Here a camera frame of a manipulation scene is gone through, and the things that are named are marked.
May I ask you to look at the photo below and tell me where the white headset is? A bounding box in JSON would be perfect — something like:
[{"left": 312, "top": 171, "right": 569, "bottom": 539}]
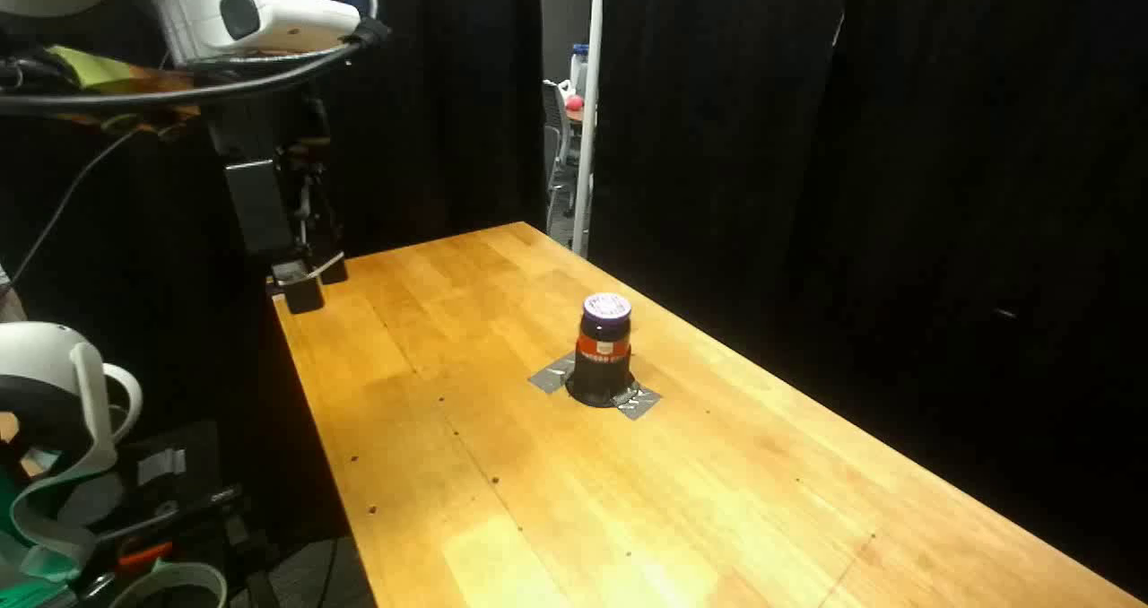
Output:
[{"left": 0, "top": 321, "right": 144, "bottom": 584}]

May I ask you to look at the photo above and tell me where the white pole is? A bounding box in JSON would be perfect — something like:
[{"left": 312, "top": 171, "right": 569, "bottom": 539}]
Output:
[{"left": 571, "top": 0, "right": 608, "bottom": 259}]

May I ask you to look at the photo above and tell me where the grey cable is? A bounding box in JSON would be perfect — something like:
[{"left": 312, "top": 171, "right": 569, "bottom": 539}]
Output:
[{"left": 7, "top": 128, "right": 137, "bottom": 297}]

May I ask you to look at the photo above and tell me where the office chair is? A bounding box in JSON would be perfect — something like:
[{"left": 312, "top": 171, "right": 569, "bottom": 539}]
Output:
[{"left": 541, "top": 79, "right": 580, "bottom": 234}]

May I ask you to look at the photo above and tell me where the yellow-green cloth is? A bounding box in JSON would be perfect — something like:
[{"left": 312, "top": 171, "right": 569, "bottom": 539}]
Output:
[{"left": 43, "top": 45, "right": 137, "bottom": 94}]

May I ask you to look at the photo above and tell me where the grey tape piece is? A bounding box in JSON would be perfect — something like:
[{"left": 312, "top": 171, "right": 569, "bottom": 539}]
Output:
[
  {"left": 527, "top": 352, "right": 577, "bottom": 395},
  {"left": 613, "top": 384, "right": 663, "bottom": 421}
]

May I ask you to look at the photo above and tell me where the dark cup with orange band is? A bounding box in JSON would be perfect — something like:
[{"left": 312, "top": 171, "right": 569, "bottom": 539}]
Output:
[{"left": 565, "top": 292, "right": 639, "bottom": 409}]

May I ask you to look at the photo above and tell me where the black curtain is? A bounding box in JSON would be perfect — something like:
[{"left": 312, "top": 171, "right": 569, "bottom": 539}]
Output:
[{"left": 592, "top": 0, "right": 1148, "bottom": 591}]

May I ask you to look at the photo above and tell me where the pale rubber band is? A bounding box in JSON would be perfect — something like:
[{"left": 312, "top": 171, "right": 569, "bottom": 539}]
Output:
[{"left": 266, "top": 249, "right": 348, "bottom": 297}]

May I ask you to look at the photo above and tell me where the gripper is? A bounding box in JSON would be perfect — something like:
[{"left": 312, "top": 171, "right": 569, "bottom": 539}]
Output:
[{"left": 201, "top": 88, "right": 350, "bottom": 315}]

